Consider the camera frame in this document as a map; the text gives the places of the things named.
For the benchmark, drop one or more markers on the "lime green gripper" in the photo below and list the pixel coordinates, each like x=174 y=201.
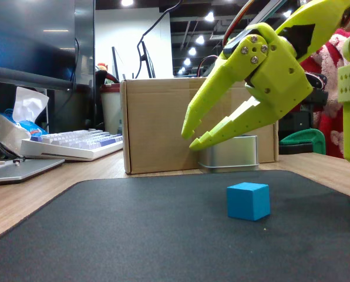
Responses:
x=280 y=80

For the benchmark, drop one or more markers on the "blue cube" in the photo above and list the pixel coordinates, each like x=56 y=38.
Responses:
x=247 y=201

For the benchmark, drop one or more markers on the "background monitor on arm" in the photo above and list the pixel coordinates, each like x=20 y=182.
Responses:
x=147 y=60

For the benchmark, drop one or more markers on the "lime green robot arm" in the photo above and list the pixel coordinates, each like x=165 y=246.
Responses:
x=321 y=14

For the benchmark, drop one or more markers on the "silver metal tin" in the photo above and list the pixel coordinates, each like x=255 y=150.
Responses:
x=236 y=157

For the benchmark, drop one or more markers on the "brown cardboard box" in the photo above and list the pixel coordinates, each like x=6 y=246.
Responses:
x=157 y=123

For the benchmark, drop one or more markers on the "black box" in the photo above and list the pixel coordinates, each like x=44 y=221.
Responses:
x=295 y=123

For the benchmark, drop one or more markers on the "green plastic object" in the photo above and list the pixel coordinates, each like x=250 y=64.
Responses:
x=308 y=138

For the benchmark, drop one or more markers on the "red white patterned garment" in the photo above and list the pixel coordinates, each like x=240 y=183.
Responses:
x=329 y=129

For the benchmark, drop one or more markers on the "white bin with red rim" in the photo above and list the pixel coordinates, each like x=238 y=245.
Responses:
x=111 y=108

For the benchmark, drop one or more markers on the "black desk mat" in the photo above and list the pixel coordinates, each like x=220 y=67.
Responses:
x=151 y=229

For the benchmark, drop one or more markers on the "white purple keyboard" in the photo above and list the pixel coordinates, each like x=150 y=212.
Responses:
x=75 y=142

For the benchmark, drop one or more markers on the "blue tissue pack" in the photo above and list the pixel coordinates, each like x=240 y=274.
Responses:
x=28 y=108

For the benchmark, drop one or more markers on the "black computer monitor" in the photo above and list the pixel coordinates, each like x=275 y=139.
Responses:
x=28 y=41

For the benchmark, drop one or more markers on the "silver monitor stand base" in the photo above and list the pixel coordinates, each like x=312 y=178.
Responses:
x=19 y=170

